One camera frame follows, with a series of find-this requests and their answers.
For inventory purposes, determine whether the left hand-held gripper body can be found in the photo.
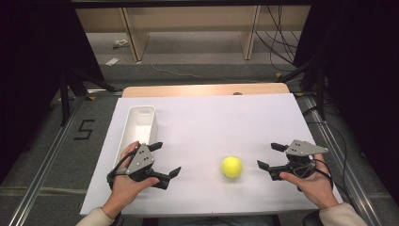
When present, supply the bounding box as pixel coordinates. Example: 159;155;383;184
125;142;158;184

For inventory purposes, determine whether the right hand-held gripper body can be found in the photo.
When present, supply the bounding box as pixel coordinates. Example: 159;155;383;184
282;139;329;181

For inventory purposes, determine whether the person's left hand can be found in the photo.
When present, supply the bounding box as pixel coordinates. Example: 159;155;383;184
101;140;160;220

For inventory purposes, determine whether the person's right hand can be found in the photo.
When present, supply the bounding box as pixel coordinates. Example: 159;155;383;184
279;153;341;210

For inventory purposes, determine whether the white plastic bin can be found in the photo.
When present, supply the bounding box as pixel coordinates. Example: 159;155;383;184
112;105;158;170

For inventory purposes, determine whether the yellow tennis ball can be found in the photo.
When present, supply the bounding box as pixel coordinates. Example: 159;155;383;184
221;155;244;179

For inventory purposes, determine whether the white board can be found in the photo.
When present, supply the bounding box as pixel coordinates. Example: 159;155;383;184
79;93;343;217

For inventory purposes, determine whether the black tripod stand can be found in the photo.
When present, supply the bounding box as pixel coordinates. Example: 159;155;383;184
50;67;118;127
279;56;327;122

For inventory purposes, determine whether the light wooden table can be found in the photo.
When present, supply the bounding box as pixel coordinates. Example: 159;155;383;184
121;82;291;99

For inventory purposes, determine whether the black curtain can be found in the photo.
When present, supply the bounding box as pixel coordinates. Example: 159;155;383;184
0;0;105;186
295;0;399;205

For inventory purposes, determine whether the small white adapter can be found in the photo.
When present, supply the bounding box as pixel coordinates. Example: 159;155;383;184
112;38;131;50

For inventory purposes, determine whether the light wooden shelf unit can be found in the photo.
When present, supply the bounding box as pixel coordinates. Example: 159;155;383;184
74;5;312;62

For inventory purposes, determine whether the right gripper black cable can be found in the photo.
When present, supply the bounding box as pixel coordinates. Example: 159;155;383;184
293;158;334;191

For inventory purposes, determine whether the black floor cable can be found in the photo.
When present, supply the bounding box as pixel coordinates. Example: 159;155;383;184
302;105;354;202

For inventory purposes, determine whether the aluminium floor rail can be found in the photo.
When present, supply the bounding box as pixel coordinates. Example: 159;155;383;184
8;89;124;226
301;93;384;226

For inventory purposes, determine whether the white floor cable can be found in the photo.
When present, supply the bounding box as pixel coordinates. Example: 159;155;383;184
150;63;259;85

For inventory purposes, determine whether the bundle of black cables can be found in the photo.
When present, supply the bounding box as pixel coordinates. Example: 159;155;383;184
254;5;303;73

